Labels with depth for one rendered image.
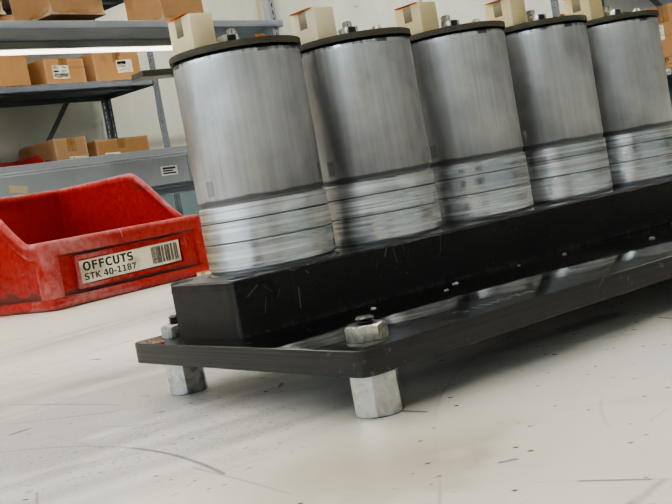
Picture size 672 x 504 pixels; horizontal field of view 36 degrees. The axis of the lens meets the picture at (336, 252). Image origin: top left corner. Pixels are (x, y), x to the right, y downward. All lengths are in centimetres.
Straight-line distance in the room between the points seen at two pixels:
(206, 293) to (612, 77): 12
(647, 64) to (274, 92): 11
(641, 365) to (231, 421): 6
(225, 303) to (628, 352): 7
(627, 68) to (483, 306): 11
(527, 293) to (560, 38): 9
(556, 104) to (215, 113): 9
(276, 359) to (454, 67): 9
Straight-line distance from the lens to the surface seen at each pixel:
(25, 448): 18
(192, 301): 19
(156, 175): 307
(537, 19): 25
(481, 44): 22
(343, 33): 21
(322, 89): 21
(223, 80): 19
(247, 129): 19
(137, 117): 579
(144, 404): 20
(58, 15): 307
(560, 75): 24
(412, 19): 23
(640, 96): 26
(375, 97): 20
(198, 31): 19
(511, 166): 22
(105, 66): 516
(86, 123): 559
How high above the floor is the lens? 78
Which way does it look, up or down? 4 degrees down
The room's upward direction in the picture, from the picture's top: 10 degrees counter-clockwise
